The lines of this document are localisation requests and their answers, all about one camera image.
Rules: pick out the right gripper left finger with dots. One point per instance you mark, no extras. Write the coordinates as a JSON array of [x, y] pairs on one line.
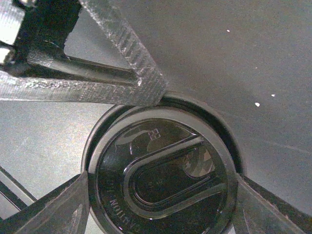
[[64, 210]]

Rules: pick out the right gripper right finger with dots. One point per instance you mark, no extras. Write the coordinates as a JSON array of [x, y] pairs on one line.
[[259, 211]]

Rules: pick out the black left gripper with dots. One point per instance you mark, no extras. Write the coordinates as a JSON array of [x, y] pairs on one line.
[[34, 66]]

